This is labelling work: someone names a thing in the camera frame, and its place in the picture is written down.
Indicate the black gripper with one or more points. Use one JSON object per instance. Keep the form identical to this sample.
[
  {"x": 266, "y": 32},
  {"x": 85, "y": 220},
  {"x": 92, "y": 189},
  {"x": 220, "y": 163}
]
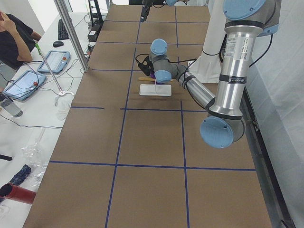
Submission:
[{"x": 145, "y": 10}]

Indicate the purple towel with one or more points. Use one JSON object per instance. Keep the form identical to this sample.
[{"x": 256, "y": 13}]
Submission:
[{"x": 152, "y": 75}]

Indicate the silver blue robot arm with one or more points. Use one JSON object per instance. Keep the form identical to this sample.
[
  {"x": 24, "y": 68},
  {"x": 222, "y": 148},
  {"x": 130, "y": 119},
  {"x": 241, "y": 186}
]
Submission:
[
  {"x": 245, "y": 21},
  {"x": 170, "y": 2}
]

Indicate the white wooden towel rack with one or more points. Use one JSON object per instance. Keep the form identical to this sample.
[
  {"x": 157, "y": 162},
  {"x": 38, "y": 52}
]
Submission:
[{"x": 149, "y": 87}]

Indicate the black power box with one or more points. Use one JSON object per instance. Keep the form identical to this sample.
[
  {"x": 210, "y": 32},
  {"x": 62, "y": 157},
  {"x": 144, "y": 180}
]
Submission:
[{"x": 94, "y": 32}]

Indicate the black keyboard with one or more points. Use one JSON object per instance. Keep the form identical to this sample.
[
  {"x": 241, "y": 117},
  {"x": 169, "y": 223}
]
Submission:
[{"x": 62, "y": 32}]

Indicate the black computer mouse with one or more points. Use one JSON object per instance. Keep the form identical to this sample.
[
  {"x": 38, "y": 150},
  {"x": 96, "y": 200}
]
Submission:
[{"x": 57, "y": 44}]

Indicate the far blue teach pendant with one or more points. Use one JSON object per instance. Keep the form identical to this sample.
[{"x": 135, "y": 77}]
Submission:
[{"x": 57, "y": 60}]

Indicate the blue teach pendant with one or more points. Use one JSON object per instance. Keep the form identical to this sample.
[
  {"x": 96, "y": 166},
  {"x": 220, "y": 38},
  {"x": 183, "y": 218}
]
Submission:
[
  {"x": 57, "y": 60},
  {"x": 24, "y": 86}
]

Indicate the reacher grabber stick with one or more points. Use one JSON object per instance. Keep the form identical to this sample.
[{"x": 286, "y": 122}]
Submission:
[{"x": 45, "y": 68}]

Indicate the person in black shirt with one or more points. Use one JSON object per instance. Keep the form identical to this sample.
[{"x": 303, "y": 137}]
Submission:
[{"x": 17, "y": 40}]

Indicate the near blue teach pendant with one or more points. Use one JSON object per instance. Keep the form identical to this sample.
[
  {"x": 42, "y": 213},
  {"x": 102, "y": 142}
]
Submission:
[{"x": 24, "y": 86}]

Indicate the clear water bottle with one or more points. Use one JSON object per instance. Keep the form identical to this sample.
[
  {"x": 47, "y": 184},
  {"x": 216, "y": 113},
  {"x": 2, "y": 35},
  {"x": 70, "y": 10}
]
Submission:
[{"x": 10, "y": 106}]

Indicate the crumpled clear plastic wrap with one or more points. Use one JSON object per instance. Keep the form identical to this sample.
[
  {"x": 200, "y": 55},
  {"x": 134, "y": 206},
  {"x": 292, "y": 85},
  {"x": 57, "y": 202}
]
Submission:
[{"x": 35, "y": 159}]

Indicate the red cylinder tube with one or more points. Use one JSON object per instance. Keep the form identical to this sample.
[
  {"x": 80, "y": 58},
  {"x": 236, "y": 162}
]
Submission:
[{"x": 16, "y": 193}]

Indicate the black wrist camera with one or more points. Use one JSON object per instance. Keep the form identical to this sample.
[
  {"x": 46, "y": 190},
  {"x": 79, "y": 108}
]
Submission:
[{"x": 146, "y": 66}]

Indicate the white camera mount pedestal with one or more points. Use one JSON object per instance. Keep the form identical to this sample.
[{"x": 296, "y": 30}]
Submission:
[{"x": 207, "y": 66}]

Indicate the aluminium frame post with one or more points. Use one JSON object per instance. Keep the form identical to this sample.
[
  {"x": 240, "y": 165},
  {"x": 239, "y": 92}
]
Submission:
[{"x": 63, "y": 12}]

